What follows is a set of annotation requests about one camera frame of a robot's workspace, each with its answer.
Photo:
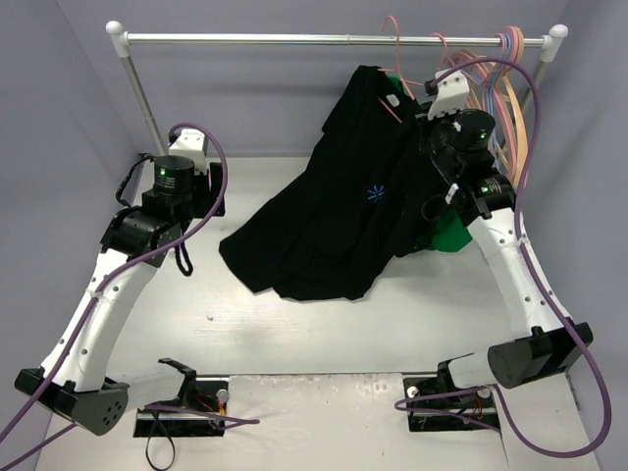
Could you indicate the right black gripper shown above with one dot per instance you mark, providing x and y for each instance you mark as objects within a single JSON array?
[{"x": 439, "y": 148}]

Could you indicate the metal clothes rack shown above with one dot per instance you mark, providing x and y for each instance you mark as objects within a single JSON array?
[{"x": 123, "y": 41}]

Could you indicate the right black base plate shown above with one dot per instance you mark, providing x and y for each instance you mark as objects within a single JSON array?
[{"x": 473, "y": 411}]

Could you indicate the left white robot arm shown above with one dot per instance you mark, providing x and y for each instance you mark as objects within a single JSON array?
[{"x": 72, "y": 381}]

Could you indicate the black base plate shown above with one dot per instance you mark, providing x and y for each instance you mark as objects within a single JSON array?
[
  {"x": 473, "y": 411},
  {"x": 212, "y": 396}
]

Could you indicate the pink hanger holding green shirt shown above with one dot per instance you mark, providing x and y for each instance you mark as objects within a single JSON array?
[{"x": 446, "y": 61}]

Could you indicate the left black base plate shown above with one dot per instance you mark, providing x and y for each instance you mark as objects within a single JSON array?
[{"x": 212, "y": 396}]

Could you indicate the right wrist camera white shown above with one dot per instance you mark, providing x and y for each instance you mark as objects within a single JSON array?
[{"x": 450, "y": 94}]

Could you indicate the green t shirt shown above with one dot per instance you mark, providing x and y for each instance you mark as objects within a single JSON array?
[{"x": 446, "y": 235}]

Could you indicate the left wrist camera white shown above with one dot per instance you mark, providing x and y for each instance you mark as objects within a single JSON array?
[{"x": 191, "y": 144}]

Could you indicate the pink wire hanger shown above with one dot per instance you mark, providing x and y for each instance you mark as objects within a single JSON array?
[{"x": 397, "y": 70}]

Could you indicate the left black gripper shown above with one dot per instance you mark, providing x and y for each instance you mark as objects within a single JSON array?
[{"x": 216, "y": 188}]

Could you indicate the black t shirt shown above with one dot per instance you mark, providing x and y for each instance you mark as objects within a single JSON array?
[{"x": 364, "y": 198}]

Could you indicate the bunch of coloured hangers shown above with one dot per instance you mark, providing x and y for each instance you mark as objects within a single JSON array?
[{"x": 493, "y": 92}]

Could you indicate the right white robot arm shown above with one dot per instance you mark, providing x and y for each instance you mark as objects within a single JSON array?
[{"x": 539, "y": 344}]

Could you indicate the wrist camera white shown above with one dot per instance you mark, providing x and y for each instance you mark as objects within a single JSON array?
[
  {"x": 450, "y": 94},
  {"x": 191, "y": 144}
]

